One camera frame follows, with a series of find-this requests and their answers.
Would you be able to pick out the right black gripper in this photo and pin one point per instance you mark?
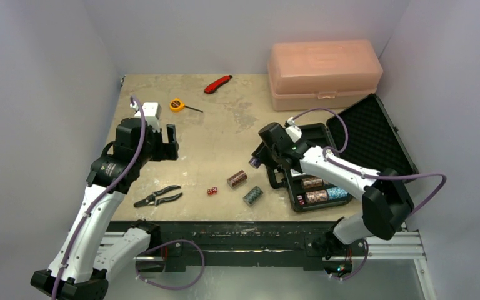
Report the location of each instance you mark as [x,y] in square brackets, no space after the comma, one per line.
[264,152]

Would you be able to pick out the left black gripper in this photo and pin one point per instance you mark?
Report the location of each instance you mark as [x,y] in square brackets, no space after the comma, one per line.
[165,150]

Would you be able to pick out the blue yellow chip stack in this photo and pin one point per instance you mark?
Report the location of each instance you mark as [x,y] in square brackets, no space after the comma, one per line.
[252,196]

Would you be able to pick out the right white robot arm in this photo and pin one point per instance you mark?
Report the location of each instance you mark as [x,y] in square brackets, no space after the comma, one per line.
[385,200]

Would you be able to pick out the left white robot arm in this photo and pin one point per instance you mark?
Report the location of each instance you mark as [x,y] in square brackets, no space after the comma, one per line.
[79,271]

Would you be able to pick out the black poker set case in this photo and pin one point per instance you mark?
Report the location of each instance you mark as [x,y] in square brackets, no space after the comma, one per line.
[370,138]

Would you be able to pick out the yellow tape measure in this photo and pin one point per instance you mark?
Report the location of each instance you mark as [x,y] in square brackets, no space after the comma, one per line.
[177,105]

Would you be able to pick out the orange chip stack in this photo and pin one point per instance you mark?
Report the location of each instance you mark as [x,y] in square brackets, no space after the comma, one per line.
[237,179]

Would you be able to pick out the brown chip stack upper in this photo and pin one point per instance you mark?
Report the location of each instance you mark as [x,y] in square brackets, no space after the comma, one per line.
[312,182]

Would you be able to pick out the brown chip stack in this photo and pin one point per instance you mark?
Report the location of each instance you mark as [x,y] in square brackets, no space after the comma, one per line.
[316,196]
[312,182]

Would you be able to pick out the red dice pair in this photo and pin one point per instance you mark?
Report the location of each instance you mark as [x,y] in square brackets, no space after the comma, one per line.
[212,191]

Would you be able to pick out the red utility knife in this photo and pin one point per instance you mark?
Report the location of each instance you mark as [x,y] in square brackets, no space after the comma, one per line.
[215,85]

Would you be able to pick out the black grey pliers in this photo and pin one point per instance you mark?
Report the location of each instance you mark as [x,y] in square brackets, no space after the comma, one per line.
[157,197]

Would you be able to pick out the brown chip stack lower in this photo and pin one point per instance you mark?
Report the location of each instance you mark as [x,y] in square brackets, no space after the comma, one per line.
[316,196]

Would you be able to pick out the light blue chip stack lower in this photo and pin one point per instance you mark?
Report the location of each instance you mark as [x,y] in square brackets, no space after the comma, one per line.
[336,193]

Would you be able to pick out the pink plastic storage box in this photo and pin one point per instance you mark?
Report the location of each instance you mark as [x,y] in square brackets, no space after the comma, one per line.
[330,74]

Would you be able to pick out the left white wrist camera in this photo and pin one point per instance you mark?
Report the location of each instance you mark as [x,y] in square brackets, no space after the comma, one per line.
[152,114]

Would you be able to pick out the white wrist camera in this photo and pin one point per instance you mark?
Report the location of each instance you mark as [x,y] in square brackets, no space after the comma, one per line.
[152,114]
[293,131]

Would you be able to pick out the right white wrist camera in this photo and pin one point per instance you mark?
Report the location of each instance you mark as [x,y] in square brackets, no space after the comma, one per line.
[293,131]

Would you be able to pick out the black table front rail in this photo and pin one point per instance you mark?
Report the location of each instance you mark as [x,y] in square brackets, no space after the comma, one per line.
[184,252]

